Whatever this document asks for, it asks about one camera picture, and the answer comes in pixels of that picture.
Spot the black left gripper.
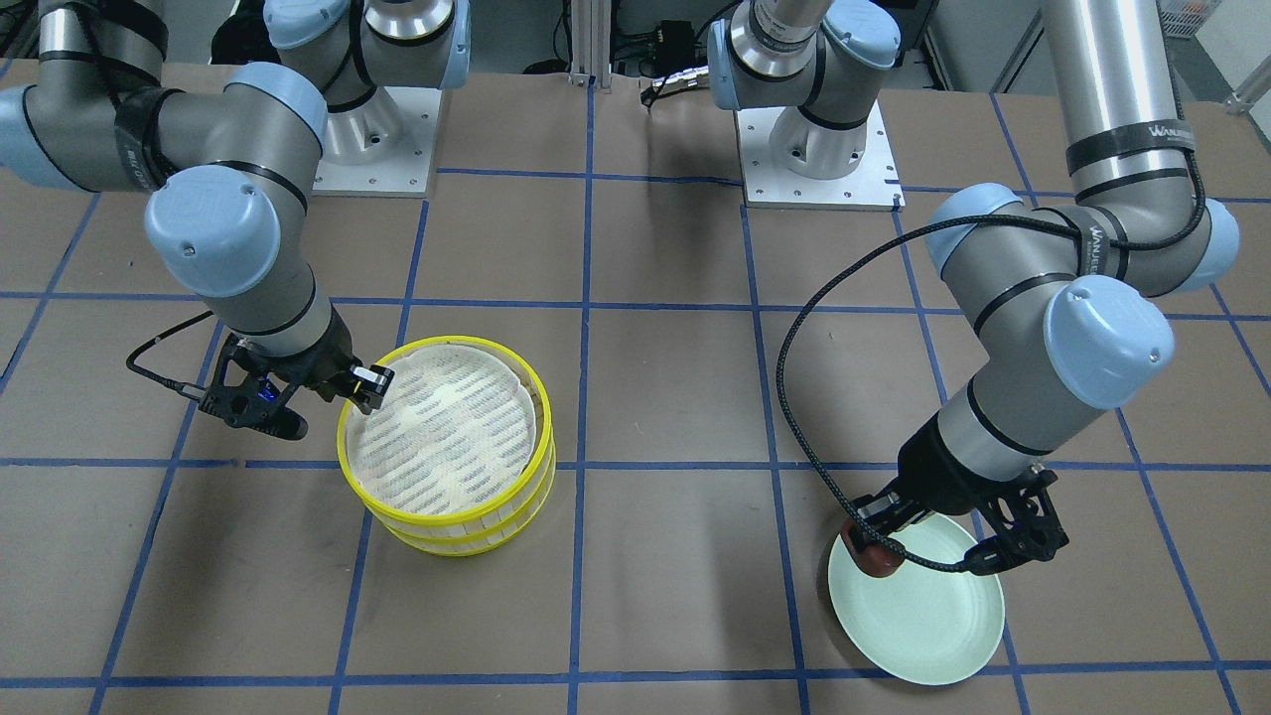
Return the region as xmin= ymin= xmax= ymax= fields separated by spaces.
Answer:
xmin=846 ymin=411 xmax=1041 ymax=556

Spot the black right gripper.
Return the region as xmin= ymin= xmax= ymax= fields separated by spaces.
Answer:
xmin=236 ymin=309 xmax=395 ymax=415

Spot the brown steamed bun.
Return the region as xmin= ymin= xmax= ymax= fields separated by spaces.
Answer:
xmin=840 ymin=523 xmax=905 ymax=579

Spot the yellow bamboo steamer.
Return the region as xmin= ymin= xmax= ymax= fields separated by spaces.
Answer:
xmin=336 ymin=337 xmax=557 ymax=525
xmin=371 ymin=466 xmax=557 ymax=558

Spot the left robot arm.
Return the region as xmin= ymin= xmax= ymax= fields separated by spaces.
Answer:
xmin=775 ymin=1 xmax=1240 ymax=575

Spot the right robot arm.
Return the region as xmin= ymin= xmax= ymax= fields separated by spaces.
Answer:
xmin=3 ymin=1 xmax=472 ymax=427

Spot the light green plate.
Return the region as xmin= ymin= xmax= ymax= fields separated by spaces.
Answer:
xmin=827 ymin=538 xmax=1005 ymax=686

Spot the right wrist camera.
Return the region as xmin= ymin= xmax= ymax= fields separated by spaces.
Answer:
xmin=196 ymin=337 xmax=308 ymax=442

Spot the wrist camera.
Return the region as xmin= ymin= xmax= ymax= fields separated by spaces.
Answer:
xmin=962 ymin=465 xmax=1070 ymax=577
xmin=196 ymin=337 xmax=308 ymax=442

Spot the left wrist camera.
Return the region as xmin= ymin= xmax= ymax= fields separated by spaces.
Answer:
xmin=962 ymin=465 xmax=1070 ymax=577

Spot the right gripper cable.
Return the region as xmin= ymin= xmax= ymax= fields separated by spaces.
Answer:
xmin=126 ymin=310 xmax=217 ymax=403

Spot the aluminium frame post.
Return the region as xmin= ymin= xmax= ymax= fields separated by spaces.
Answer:
xmin=567 ymin=0 xmax=616 ymax=93

